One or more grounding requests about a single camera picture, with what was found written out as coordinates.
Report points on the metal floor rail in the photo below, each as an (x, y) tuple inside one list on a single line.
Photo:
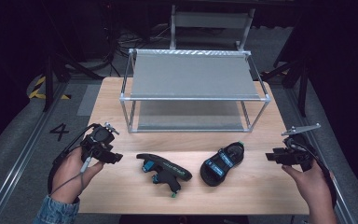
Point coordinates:
[(326, 155), (18, 165)]

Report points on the person's right hand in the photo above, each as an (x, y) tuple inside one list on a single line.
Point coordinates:
[(312, 185)]

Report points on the grey metal frame stand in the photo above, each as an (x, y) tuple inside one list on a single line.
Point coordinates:
[(211, 20)]

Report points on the person's left hand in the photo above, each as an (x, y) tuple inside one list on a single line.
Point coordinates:
[(70, 174)]

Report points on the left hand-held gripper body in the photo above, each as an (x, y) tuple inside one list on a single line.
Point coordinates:
[(99, 137)]

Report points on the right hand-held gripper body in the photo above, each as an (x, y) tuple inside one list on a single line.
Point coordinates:
[(296, 154)]

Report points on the grey metal shoe rack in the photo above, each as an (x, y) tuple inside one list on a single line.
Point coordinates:
[(192, 77)]

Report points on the yellow black floor tape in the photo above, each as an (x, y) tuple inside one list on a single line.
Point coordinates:
[(38, 88)]

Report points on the black tripod stand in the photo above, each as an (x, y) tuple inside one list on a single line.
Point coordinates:
[(51, 81), (298, 77)]

